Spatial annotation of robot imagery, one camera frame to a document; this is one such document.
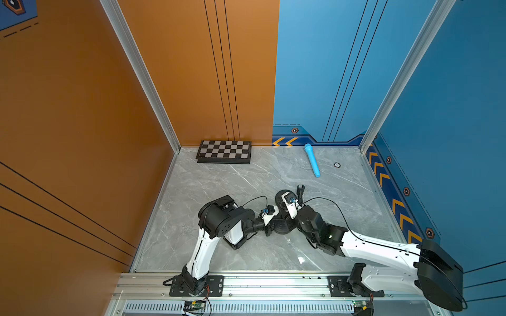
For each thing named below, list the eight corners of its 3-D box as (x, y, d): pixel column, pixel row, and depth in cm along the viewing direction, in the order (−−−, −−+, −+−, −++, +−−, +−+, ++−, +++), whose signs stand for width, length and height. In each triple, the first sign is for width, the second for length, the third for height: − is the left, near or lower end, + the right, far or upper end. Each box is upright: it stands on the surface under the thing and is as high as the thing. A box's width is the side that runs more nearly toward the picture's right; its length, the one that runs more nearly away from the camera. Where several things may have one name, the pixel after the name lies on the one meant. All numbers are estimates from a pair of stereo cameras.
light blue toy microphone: (315, 178, 108) (317, 173, 105) (304, 148, 123) (305, 143, 120) (321, 177, 109) (323, 172, 105) (309, 147, 124) (310, 142, 120)
